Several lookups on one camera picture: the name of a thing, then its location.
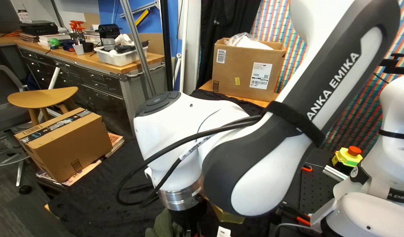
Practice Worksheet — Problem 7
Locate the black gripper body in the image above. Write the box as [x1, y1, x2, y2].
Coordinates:
[169, 206, 207, 237]

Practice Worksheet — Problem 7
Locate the red plush radish toy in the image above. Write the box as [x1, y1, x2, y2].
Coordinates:
[144, 210, 175, 237]

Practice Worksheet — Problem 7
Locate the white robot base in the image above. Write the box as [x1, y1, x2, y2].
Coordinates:
[310, 75, 404, 237]

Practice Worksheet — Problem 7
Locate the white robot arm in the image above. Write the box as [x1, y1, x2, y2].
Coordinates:
[134, 0, 400, 217]

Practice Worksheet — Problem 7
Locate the white toy label tag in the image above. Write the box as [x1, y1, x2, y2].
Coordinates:
[215, 227, 231, 237]

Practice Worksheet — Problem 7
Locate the cardboard box on floor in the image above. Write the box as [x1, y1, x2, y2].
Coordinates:
[15, 108, 111, 182]

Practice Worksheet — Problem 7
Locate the cardboard box behind table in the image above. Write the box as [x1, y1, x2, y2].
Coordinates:
[211, 38, 286, 102]

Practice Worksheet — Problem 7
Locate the wooden workbench with drawers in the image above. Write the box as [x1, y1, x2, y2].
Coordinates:
[0, 33, 150, 136]

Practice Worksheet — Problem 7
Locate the yellow red emergency stop button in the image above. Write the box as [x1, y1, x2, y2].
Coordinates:
[331, 145, 363, 167]

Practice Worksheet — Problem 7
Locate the white plastic bin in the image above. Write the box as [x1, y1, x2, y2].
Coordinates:
[93, 46, 139, 66]

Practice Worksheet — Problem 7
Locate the wooden stool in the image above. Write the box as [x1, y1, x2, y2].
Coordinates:
[7, 87, 77, 125]

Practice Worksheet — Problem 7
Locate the orange handled tool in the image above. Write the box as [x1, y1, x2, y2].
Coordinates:
[301, 163, 313, 173]

